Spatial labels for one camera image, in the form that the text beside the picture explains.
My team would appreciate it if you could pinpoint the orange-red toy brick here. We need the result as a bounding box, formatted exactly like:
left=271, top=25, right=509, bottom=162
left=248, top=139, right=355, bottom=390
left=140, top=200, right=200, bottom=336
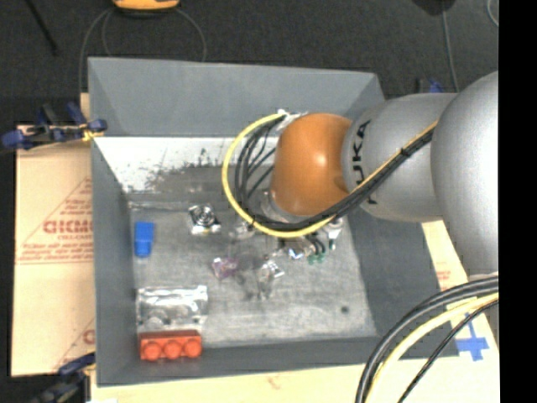
left=138, top=329, right=204, bottom=362

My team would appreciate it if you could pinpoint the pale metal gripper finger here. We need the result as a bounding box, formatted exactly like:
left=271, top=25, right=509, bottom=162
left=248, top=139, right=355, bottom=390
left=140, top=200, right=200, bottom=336
left=246, top=260, right=286, bottom=301
left=229, top=219, right=258, bottom=270

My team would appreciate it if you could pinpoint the purple clear plastic piece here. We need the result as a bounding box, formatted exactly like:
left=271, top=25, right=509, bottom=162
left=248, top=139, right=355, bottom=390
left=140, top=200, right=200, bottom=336
left=211, top=255, right=240, bottom=280

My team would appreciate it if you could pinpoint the brown cardboard board, red print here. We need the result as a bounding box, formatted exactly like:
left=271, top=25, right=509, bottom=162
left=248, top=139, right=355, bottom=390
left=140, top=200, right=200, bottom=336
left=10, top=92, right=98, bottom=378

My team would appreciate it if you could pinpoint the blue plastic block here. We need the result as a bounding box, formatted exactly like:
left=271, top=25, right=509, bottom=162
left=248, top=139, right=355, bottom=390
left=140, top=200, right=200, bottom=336
left=133, top=221, right=157, bottom=259

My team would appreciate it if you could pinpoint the shiny round metal piece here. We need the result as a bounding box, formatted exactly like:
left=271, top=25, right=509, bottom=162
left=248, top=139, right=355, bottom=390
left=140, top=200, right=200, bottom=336
left=186, top=204, right=222, bottom=236

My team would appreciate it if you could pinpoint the clear silver plastic packet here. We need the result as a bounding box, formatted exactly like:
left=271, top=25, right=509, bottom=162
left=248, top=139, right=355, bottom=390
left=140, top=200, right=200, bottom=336
left=135, top=284, right=210, bottom=334

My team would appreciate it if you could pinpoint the grey metal bin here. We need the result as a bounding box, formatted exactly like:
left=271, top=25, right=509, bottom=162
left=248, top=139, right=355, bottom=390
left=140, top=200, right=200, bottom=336
left=86, top=56, right=459, bottom=385

